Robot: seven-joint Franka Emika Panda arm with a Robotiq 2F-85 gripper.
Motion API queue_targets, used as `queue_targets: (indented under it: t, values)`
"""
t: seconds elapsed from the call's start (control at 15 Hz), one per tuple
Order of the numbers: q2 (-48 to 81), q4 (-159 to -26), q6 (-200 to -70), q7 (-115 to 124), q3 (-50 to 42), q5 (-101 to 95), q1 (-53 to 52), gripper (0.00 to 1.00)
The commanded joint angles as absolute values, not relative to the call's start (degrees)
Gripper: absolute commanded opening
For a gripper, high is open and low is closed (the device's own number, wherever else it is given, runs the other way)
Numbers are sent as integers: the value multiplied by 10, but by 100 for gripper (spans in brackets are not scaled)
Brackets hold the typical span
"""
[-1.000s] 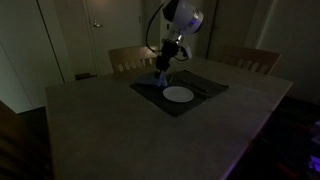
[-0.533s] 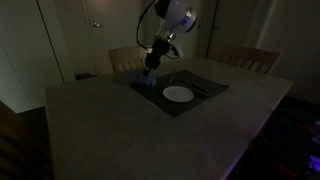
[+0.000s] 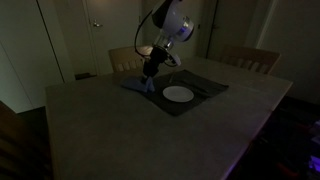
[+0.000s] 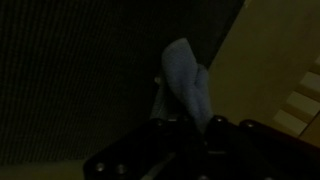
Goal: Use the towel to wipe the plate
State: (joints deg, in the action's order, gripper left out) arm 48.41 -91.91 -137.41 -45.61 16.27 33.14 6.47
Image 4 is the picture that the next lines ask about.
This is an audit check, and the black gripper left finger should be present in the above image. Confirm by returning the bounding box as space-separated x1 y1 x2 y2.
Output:
83 116 203 180

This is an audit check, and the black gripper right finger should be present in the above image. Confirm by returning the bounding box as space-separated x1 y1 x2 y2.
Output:
199 114 320 180

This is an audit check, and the blue towel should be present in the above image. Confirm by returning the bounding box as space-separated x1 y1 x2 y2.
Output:
149 37 215 134

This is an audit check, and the wooden slat-back dining chair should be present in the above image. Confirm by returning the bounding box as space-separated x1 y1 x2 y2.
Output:
271 54 320 149

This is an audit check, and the dark woven placemat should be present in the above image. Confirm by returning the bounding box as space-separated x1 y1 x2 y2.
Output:
0 0 246 167

